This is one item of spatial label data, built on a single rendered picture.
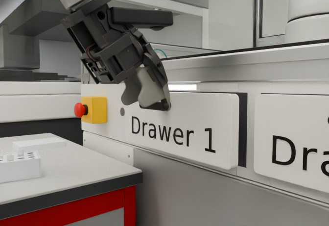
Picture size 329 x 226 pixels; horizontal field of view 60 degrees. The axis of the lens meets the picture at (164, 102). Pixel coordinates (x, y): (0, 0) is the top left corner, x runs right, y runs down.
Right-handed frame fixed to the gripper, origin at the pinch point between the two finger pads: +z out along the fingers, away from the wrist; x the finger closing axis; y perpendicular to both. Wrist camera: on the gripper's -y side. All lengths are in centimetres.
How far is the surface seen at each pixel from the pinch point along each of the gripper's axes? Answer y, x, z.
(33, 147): 16.9, -43.7, 5.5
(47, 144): 13.7, -43.7, 7.4
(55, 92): -6, -80, 4
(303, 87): -5.2, 22.9, 0.6
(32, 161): 20.8, -18.7, -0.2
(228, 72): -6.3, 11.3, -1.5
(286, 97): -3.0, 21.6, 0.6
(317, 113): -2.0, 25.3, 2.0
